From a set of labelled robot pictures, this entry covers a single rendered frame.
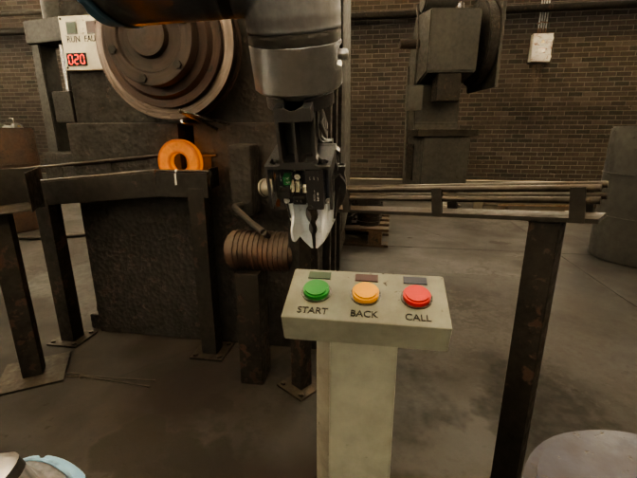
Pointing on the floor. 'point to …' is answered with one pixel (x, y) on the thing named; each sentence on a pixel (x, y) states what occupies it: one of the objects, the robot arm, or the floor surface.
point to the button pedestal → (365, 358)
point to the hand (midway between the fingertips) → (315, 236)
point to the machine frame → (176, 206)
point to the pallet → (375, 224)
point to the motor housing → (255, 294)
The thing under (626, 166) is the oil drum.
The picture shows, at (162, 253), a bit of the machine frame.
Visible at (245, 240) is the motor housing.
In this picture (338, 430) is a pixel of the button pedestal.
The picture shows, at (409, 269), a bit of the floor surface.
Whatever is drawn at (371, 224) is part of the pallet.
